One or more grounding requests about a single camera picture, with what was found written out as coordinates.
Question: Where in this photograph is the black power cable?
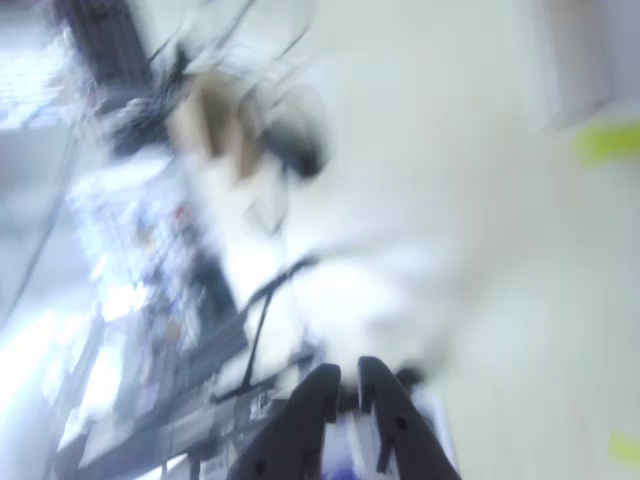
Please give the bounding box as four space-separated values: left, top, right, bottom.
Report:
239 253 322 396

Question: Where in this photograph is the long yellow tape strip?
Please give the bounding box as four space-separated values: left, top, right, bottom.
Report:
572 122 640 166

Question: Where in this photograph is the white cardboard box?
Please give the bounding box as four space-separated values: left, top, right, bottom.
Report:
529 0 640 134

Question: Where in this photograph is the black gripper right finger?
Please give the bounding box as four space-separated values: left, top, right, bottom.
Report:
357 355 464 480

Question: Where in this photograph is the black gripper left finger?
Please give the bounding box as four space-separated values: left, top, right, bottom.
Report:
232 363 342 480

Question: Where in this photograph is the silver metal rack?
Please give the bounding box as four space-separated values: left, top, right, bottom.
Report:
59 149 251 466

